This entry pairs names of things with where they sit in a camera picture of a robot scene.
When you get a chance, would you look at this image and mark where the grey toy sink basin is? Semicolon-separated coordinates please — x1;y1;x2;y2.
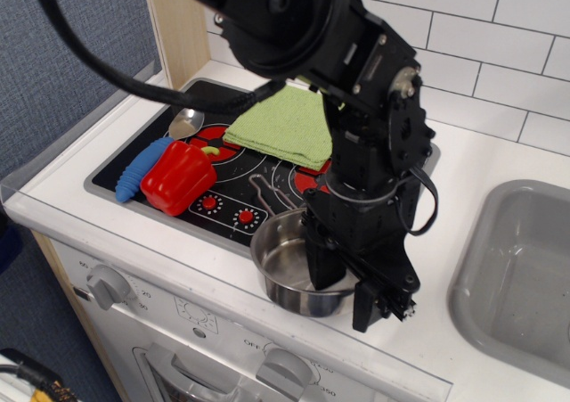
449;180;569;387

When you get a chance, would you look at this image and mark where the blue handled metal spoon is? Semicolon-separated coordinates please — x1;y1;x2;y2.
115;108;205;203

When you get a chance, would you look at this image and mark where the white toy oven front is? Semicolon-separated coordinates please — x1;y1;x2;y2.
53;242;451;401

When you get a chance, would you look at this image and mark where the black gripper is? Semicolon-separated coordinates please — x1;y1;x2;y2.
303;183;419;332

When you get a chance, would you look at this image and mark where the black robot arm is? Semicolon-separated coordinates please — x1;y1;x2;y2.
197;0;435;332

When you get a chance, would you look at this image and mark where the grey left oven knob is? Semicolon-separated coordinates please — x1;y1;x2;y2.
86;265;131;311

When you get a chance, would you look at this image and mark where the black toy stove top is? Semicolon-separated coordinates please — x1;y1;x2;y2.
83;78;442;303

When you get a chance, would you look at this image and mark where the red toy bell pepper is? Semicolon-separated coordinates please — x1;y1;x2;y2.
140;141;220;217

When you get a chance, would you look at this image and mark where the yellow object at corner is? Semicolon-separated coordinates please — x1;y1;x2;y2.
29;383;69;402

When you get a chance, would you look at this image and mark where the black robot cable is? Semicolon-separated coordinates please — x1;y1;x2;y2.
26;0;290;116

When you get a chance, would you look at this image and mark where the green folded cloth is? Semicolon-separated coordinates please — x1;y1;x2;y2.
224;86;332;170

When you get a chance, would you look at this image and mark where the grey oven knob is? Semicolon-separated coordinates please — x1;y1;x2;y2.
86;265;131;311
256;349;317;401

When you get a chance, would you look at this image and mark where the stainless steel pot with handle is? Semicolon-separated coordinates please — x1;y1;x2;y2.
248;174;356;318

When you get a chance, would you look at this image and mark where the grey right oven knob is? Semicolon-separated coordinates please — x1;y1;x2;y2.
256;349;317;401

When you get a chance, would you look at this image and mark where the light wooden side post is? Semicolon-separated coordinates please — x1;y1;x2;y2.
146;0;210;90

